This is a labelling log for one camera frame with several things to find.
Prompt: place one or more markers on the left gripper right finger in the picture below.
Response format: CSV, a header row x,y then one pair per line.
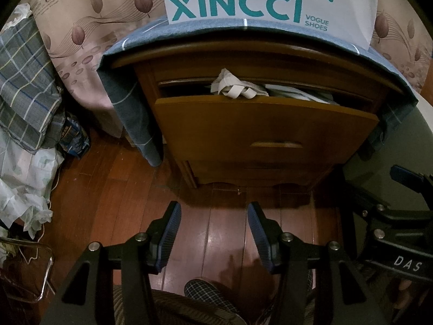
x,y
267,235

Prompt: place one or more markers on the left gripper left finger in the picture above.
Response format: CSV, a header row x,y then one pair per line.
x,y
161,235

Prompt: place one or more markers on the cream ribbed underwear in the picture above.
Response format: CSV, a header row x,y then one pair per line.
x,y
230,86

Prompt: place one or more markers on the wooden drawer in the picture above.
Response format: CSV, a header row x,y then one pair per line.
x,y
218,138

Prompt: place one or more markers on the checked slipper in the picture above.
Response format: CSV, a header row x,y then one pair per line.
x,y
212,292

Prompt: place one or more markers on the brown wooden nightstand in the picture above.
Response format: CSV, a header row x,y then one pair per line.
x,y
189,68

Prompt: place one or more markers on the dark blue snack bag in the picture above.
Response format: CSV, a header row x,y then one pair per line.
x,y
74,140

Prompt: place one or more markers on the white crumpled plastic sheet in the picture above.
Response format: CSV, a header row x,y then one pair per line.
x,y
26,182

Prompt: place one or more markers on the grey plaid fabric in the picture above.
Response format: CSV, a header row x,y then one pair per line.
x,y
31,94

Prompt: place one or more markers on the blue checked cloth cover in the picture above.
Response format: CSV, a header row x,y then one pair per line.
x,y
127,93

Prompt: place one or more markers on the leaf pattern curtain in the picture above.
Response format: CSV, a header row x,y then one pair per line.
x,y
77,32

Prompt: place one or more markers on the brown bag with metal frame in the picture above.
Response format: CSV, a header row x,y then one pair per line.
x,y
26,271

